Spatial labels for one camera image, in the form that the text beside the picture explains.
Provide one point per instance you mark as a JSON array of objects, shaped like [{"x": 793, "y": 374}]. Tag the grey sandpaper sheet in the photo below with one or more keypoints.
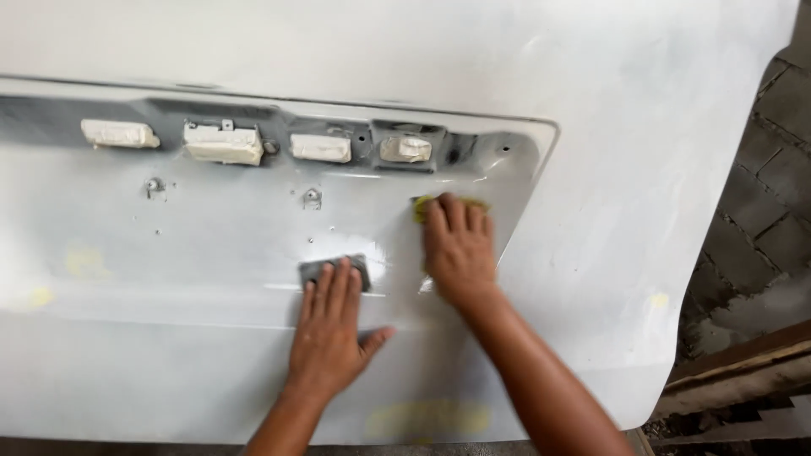
[{"x": 329, "y": 267}]

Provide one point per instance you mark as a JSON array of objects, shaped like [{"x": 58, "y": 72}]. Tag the masking-taped long flat fixture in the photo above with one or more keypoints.
[{"x": 119, "y": 133}]

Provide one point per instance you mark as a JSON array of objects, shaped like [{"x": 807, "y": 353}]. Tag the masking-taped small recessed fixture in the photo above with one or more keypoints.
[{"x": 405, "y": 149}]

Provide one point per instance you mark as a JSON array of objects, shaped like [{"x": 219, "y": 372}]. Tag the wooden plank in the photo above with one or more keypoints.
[{"x": 735, "y": 373}]

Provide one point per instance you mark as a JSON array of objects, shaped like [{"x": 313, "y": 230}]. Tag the person's left hand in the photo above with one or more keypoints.
[{"x": 326, "y": 342}]

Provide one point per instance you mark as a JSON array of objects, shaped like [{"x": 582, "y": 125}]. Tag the masking-taped rectangular fixture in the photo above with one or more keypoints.
[{"x": 320, "y": 147}]

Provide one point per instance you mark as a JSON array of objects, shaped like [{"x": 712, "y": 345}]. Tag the masking-taped large block fixture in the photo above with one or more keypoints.
[{"x": 223, "y": 144}]

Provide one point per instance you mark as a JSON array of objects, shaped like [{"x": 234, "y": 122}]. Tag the person's right hand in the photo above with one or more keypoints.
[{"x": 457, "y": 253}]

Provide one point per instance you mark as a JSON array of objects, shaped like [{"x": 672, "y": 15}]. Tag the white car tailgate panel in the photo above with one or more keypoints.
[{"x": 405, "y": 190}]

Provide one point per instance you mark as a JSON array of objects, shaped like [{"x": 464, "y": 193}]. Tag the metal mounting clip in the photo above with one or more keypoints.
[
  {"x": 153, "y": 187},
  {"x": 312, "y": 197}
]

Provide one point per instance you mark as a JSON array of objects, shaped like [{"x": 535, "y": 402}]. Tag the yellow sponge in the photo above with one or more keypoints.
[{"x": 423, "y": 206}]

